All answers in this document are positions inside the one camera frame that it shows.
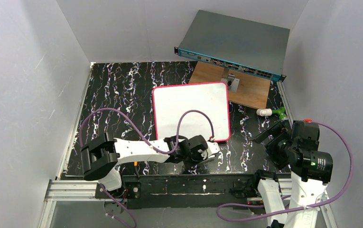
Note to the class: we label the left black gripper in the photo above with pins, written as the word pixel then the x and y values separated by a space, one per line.
pixel 196 157

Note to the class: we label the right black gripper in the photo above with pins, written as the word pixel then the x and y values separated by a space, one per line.
pixel 272 138

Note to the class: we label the pink framed whiteboard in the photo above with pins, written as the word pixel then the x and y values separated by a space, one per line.
pixel 203 109

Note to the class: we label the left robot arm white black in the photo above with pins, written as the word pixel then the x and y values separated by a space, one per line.
pixel 101 155

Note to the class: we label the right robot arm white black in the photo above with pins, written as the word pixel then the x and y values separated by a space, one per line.
pixel 311 171

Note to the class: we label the white green plastic pipe fitting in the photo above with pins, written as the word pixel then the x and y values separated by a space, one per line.
pixel 268 112

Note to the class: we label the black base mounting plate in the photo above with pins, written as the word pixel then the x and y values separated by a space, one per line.
pixel 179 191

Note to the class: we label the wooden board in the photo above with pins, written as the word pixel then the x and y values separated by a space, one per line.
pixel 251 91

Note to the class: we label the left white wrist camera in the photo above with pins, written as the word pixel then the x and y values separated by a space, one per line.
pixel 212 148

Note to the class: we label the metal bracket with black knob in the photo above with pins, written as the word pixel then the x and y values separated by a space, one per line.
pixel 230 80

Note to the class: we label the orange handled pliers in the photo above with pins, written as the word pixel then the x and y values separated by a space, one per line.
pixel 136 169

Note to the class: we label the grey blue network switch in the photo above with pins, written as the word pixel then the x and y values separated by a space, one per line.
pixel 241 45

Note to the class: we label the aluminium frame rail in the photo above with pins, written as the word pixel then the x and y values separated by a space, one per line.
pixel 66 190

